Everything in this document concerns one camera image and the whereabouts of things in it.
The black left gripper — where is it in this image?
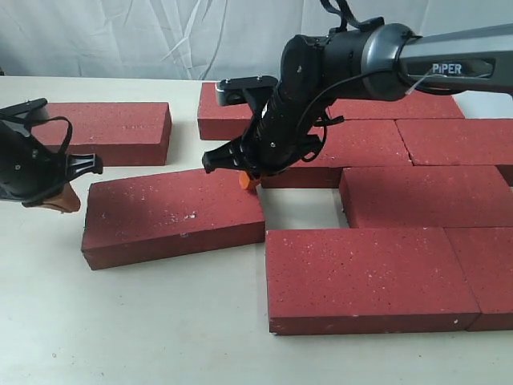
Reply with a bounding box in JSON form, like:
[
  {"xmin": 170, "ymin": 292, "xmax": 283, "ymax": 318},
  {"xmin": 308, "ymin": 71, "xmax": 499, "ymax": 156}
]
[{"xmin": 1, "ymin": 121, "xmax": 103, "ymax": 213}]

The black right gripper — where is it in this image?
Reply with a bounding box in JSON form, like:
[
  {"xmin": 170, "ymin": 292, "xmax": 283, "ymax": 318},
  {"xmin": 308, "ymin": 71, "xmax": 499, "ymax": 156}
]
[{"xmin": 202, "ymin": 84, "xmax": 325, "ymax": 193}]

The scratched red brick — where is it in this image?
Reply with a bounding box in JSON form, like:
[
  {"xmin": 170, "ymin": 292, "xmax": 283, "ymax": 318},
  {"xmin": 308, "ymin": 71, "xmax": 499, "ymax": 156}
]
[{"xmin": 81, "ymin": 169, "xmax": 265, "ymax": 270}]

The movable red brick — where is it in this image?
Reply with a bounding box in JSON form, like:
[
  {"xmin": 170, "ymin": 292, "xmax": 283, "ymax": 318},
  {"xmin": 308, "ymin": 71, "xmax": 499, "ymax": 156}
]
[{"xmin": 261, "ymin": 120, "xmax": 411, "ymax": 188}]

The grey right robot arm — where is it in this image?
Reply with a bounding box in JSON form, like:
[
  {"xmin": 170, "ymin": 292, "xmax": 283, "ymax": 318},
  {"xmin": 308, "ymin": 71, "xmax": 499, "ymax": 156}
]
[{"xmin": 202, "ymin": 19, "xmax": 512, "ymax": 189}]

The back left red brick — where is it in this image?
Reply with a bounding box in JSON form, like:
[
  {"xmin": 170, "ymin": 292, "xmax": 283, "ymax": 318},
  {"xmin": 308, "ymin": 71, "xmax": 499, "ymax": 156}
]
[{"xmin": 197, "ymin": 82, "xmax": 252, "ymax": 140}]

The far left red brick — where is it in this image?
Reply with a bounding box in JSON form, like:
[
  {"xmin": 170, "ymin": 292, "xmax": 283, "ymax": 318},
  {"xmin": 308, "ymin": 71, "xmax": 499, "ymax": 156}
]
[{"xmin": 46, "ymin": 102, "xmax": 172, "ymax": 166}]

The front left red brick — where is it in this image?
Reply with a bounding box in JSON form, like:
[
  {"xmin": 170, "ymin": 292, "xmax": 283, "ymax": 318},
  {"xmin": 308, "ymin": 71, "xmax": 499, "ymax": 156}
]
[{"xmin": 265, "ymin": 228, "xmax": 480, "ymax": 335}]

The back right red brick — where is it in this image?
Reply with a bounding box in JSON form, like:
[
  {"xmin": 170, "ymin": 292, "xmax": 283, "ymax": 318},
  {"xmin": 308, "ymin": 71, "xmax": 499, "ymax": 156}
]
[{"xmin": 329, "ymin": 91, "xmax": 465, "ymax": 120}]

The middle right red brick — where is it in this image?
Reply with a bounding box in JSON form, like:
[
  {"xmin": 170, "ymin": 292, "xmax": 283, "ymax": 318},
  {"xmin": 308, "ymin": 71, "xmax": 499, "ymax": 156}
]
[{"xmin": 396, "ymin": 119, "xmax": 512, "ymax": 185}]

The centre red brick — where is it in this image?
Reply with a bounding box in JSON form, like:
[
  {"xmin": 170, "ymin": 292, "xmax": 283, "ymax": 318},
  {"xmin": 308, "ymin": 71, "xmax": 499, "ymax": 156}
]
[{"xmin": 339, "ymin": 166, "xmax": 512, "ymax": 229}]

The front right red brick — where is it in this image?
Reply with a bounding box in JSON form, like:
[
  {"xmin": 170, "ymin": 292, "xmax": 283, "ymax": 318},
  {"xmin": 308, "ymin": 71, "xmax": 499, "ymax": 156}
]
[{"xmin": 445, "ymin": 227, "xmax": 512, "ymax": 332}]

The white backdrop cloth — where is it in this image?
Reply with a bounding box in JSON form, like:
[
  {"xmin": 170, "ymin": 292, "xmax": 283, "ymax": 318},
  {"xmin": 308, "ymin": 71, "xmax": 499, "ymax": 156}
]
[{"xmin": 0, "ymin": 0, "xmax": 513, "ymax": 83}]

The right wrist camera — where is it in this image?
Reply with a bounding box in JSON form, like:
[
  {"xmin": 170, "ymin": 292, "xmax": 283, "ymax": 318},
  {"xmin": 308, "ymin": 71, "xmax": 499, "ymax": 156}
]
[{"xmin": 215, "ymin": 75, "xmax": 278, "ymax": 110}]

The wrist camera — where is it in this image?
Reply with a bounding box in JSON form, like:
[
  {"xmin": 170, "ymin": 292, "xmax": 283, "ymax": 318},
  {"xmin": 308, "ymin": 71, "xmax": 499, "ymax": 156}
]
[
  {"xmin": 215, "ymin": 75, "xmax": 278, "ymax": 110},
  {"xmin": 1, "ymin": 98, "xmax": 49, "ymax": 122}
]

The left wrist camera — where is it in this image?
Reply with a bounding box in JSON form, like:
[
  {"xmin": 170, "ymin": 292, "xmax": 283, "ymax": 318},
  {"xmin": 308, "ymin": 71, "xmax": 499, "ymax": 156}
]
[{"xmin": 1, "ymin": 98, "xmax": 49, "ymax": 122}]

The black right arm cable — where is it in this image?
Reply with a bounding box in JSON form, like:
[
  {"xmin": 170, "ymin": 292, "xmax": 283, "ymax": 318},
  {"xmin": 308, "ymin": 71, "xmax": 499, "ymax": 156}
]
[{"xmin": 296, "ymin": 0, "xmax": 426, "ymax": 140}]

